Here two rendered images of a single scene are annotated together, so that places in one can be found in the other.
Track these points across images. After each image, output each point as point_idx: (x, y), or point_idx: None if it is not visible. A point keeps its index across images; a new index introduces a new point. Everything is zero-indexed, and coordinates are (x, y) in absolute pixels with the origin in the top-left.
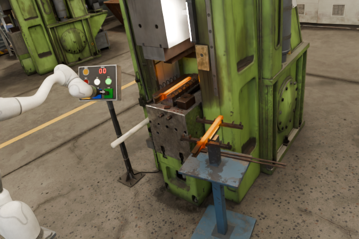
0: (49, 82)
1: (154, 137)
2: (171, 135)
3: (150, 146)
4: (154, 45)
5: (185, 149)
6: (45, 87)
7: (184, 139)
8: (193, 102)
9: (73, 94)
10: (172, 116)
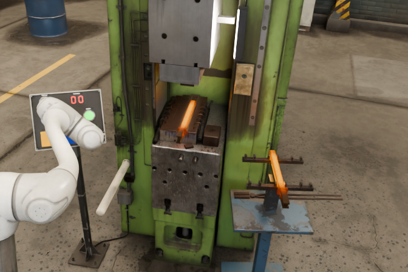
0: (62, 132)
1: (154, 189)
2: (189, 183)
3: (125, 201)
4: (184, 64)
5: (209, 197)
6: (65, 141)
7: (251, 187)
8: (220, 135)
9: (91, 145)
10: (198, 158)
